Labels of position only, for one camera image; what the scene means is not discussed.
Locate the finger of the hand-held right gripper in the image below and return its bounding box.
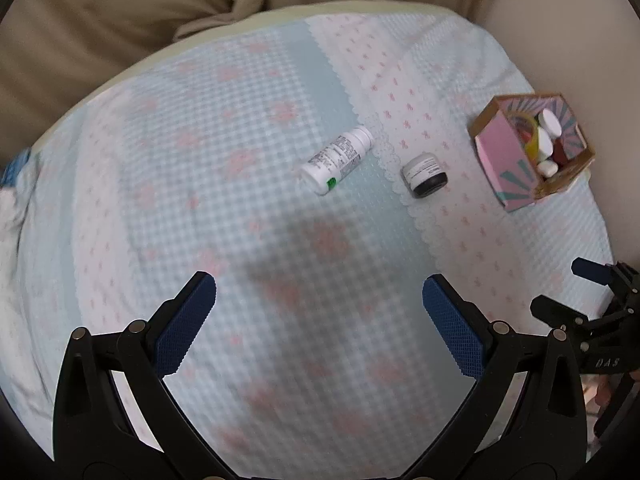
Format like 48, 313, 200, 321
571, 257, 617, 284
529, 295, 593, 335

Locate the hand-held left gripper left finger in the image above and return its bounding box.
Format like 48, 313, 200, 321
52, 271, 236, 480

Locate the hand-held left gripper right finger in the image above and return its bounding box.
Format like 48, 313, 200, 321
405, 273, 587, 480

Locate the red rectangular box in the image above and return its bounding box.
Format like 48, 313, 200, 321
551, 132, 587, 166

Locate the yellow tape roll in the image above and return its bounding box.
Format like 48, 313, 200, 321
509, 111, 541, 161

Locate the pink cardboard box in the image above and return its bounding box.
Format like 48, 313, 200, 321
470, 92, 596, 213

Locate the white lidded jar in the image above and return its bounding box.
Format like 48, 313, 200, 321
537, 109, 564, 139

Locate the black jar with white label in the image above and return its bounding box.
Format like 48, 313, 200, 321
401, 154, 449, 199

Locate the white pill bottle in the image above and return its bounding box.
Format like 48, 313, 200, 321
300, 126, 375, 196

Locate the person's right hand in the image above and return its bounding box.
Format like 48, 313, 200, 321
594, 367, 640, 407

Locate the light blue patterned blanket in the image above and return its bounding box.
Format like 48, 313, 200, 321
0, 10, 618, 480

